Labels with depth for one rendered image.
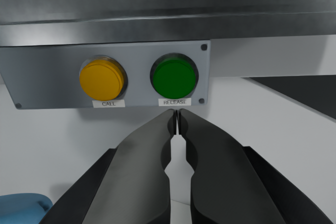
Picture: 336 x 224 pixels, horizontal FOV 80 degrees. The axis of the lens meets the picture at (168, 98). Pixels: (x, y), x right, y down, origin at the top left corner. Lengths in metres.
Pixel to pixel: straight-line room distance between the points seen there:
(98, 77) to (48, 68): 0.05
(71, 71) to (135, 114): 0.16
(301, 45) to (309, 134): 0.17
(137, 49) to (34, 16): 0.10
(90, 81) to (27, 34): 0.07
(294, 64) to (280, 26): 0.15
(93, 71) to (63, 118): 0.20
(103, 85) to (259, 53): 0.22
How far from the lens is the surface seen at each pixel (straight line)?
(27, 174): 0.53
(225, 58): 0.31
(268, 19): 0.20
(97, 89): 0.21
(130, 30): 0.19
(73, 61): 0.22
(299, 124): 0.41
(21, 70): 0.25
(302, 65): 0.36
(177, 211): 0.48
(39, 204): 0.34
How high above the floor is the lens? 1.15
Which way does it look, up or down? 62 degrees down
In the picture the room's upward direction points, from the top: 178 degrees counter-clockwise
